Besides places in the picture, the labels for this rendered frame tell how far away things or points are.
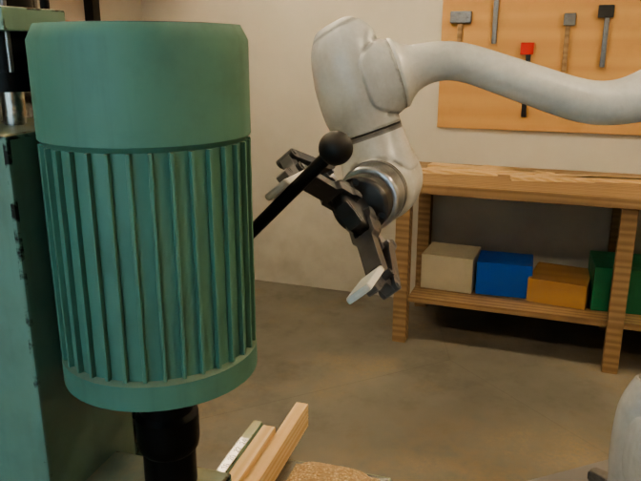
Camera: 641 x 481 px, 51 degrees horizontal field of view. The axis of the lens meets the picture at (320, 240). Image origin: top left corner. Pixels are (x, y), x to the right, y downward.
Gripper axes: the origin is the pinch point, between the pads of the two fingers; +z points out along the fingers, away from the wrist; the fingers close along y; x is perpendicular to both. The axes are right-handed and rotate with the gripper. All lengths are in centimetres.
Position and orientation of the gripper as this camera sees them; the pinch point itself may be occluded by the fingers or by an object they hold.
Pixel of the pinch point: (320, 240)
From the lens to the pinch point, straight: 70.8
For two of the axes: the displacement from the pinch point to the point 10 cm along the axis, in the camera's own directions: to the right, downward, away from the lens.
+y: -6.2, -7.8, -0.2
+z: -3.0, 2.6, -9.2
